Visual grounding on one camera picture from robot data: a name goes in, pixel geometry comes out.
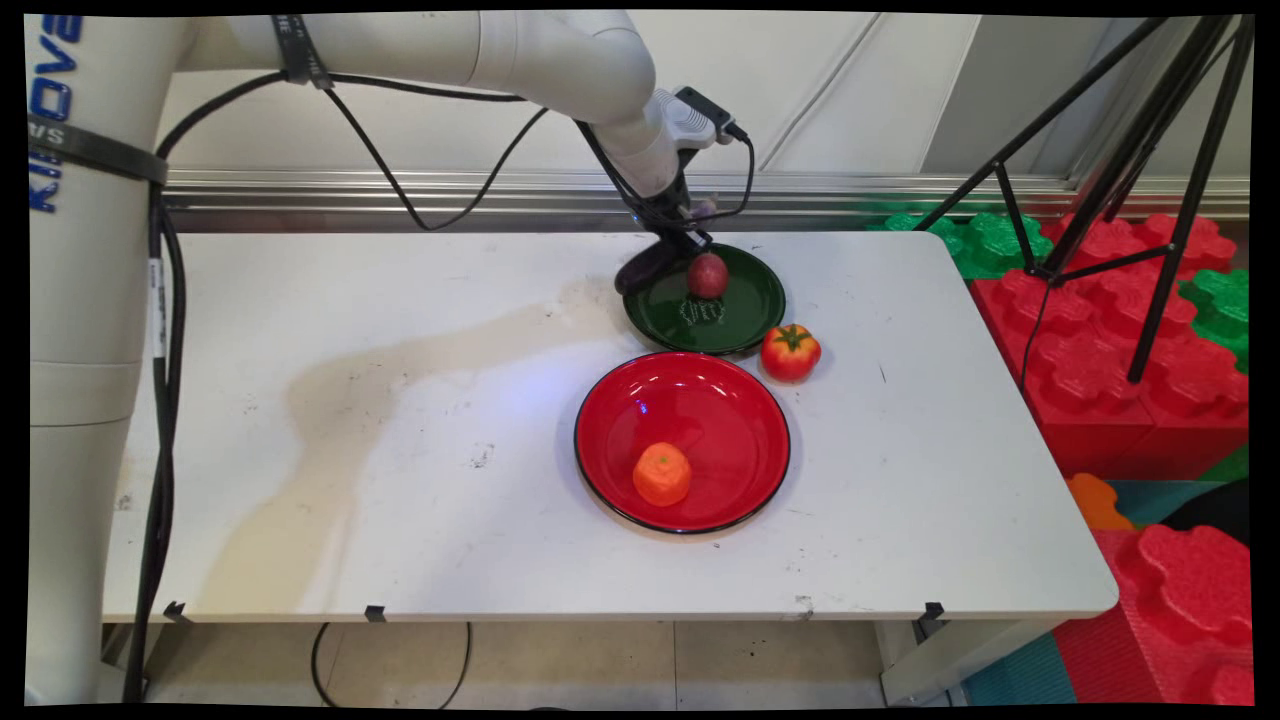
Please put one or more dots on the black table edge clip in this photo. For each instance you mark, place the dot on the black table edge clip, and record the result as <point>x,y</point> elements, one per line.
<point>177,611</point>
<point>376,612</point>
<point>934,611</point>

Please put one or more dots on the red toy tomato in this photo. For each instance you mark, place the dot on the red toy tomato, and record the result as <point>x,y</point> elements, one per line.
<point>791,353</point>

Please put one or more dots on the white table leg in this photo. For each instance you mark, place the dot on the white table leg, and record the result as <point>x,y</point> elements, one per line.
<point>960,660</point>

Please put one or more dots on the aluminium wall rail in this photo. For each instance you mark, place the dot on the aluminium wall rail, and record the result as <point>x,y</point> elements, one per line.
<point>850,195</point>

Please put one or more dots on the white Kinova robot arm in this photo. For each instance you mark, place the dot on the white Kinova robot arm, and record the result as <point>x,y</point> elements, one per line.
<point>90,350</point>

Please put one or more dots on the purple toy eggplant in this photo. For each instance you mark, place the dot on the purple toy eggplant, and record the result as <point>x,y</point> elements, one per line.
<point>645,270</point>

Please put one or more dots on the large red foam block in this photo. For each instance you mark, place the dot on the large red foam block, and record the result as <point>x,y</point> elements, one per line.
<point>1090,380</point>

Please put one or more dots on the red plate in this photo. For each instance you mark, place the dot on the red plate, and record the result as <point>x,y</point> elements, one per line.
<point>720,420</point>

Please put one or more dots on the orange toy tangerine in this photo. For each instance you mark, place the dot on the orange toy tangerine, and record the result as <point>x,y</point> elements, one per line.
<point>662,474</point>

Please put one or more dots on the black tripod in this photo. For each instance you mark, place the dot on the black tripod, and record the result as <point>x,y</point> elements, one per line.
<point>1170,180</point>

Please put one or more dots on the dark green plate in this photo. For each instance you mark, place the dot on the dark green plate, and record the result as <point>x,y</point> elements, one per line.
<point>740,305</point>

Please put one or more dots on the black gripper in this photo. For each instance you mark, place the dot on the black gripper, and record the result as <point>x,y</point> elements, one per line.
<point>662,205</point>

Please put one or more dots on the orange foam piece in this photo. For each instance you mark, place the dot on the orange foam piece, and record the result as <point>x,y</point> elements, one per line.
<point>1095,503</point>

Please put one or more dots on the green foam block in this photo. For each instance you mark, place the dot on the green foam block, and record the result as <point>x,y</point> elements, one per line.
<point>1222,315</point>
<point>985,243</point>

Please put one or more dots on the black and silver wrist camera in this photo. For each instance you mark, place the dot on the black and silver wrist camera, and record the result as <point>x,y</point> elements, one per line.
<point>710,108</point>

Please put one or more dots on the dark red toy apple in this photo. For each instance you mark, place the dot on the dark red toy apple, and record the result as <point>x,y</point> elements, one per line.
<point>708,277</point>

